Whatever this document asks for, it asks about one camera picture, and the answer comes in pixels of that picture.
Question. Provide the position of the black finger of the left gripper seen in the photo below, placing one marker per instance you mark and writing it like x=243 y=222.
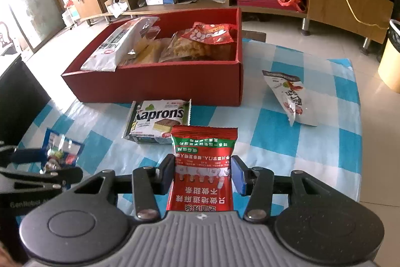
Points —
x=12 y=180

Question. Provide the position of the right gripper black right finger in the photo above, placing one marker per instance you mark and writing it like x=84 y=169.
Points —
x=256 y=183

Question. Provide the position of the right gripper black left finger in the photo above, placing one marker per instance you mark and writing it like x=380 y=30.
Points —
x=148 y=182

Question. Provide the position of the red green snack packet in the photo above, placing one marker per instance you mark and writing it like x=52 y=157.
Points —
x=202 y=173

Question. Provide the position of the blue coconut snack packet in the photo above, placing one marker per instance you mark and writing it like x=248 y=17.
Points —
x=60 y=152

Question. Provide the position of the Kaprons wafer packet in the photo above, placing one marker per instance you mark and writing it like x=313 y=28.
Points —
x=151 y=121

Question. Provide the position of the white red jerky packet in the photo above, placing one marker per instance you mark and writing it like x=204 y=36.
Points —
x=293 y=97

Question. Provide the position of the waffle snack clear packet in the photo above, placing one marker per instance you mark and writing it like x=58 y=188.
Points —
x=182 y=49

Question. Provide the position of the white spicy strips snack bag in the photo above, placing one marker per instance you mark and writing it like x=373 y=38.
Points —
x=131 y=38

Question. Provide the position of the red peanut snack bag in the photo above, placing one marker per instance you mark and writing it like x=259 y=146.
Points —
x=211 y=34

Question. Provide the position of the black chair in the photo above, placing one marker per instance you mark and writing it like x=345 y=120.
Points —
x=22 y=99

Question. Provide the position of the blue white checkered tablecloth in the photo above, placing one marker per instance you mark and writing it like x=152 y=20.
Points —
x=331 y=150

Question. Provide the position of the red cardboard box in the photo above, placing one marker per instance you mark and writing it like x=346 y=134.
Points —
x=207 y=83

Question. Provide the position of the yellow snack packet in box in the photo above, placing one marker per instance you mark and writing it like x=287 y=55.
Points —
x=149 y=52

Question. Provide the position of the beige trash bin black liner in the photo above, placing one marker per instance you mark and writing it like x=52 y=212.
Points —
x=389 y=68

